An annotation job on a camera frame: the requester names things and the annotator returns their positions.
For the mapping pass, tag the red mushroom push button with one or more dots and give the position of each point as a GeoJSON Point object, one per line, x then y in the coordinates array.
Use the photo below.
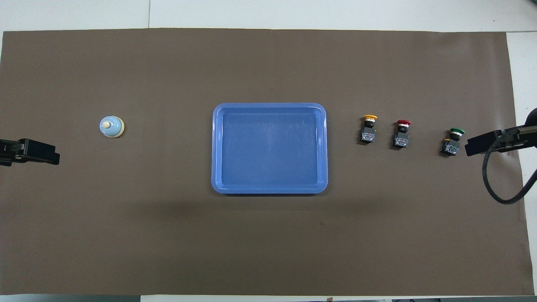
{"type": "Point", "coordinates": [401, 140]}

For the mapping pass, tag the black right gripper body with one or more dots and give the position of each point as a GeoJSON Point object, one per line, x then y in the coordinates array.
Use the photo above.
{"type": "Point", "coordinates": [512, 137]}

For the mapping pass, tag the green mushroom push button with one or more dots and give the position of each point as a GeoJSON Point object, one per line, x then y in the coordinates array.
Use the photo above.
{"type": "Point", "coordinates": [451, 148]}

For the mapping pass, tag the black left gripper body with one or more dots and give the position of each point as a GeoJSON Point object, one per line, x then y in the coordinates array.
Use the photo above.
{"type": "Point", "coordinates": [10, 153]}

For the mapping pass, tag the yellow mushroom push button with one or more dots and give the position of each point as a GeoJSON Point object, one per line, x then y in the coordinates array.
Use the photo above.
{"type": "Point", "coordinates": [368, 135]}

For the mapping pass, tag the blue plastic tray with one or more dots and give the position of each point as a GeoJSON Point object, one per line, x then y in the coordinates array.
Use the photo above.
{"type": "Point", "coordinates": [268, 151]}

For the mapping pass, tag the light blue call bell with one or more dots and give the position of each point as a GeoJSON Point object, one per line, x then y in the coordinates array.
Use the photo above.
{"type": "Point", "coordinates": [111, 127]}

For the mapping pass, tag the brown table mat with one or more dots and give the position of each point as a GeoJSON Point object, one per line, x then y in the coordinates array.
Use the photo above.
{"type": "Point", "coordinates": [168, 230]}

